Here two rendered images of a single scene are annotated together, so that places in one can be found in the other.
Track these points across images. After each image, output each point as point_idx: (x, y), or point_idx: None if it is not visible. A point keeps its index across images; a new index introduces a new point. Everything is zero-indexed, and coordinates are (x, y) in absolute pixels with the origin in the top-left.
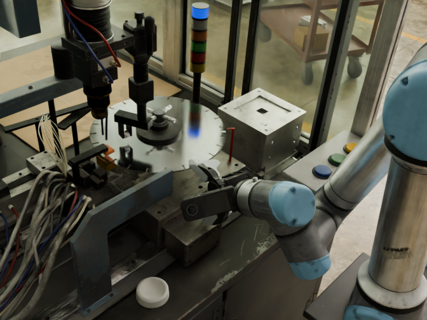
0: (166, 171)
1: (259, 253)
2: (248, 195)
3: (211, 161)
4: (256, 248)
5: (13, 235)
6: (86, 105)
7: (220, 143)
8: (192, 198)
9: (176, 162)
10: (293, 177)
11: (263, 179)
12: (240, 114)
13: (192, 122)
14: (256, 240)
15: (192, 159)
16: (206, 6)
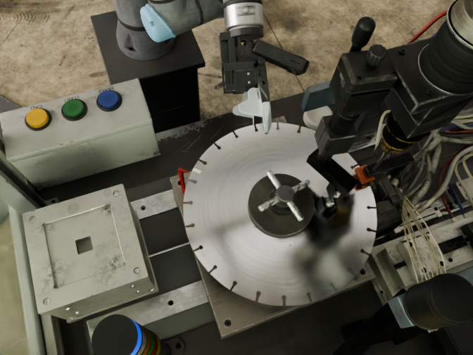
0: (314, 86)
1: (205, 120)
2: (260, 4)
3: (248, 109)
4: (205, 126)
5: (450, 172)
6: (364, 335)
7: (214, 148)
8: (298, 56)
9: (283, 136)
10: (146, 106)
11: (136, 204)
12: (124, 244)
13: (227, 204)
14: (198, 134)
15: (267, 121)
16: (102, 329)
